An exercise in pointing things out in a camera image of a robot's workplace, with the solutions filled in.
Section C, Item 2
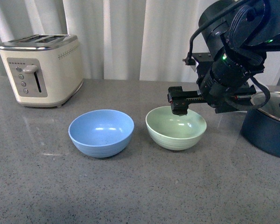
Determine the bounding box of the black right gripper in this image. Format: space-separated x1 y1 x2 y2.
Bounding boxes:
167 53 256 116

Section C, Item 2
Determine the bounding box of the blue saucepan with handle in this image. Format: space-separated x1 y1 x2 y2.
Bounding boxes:
241 110 280 158

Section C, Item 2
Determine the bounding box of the green bowl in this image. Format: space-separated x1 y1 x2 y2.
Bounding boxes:
146 106 207 151

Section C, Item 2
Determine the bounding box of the blue bowl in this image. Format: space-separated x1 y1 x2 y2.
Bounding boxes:
68 110 134 158

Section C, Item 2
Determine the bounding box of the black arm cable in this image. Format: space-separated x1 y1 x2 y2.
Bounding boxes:
182 0 250 66

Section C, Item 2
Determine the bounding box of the white curtain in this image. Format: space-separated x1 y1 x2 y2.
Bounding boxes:
0 0 212 82

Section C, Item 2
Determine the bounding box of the glass lid with blue knob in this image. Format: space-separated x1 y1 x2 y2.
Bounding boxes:
258 91 280 121

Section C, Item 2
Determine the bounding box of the cream toaster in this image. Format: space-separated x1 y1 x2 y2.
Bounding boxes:
0 34 84 107

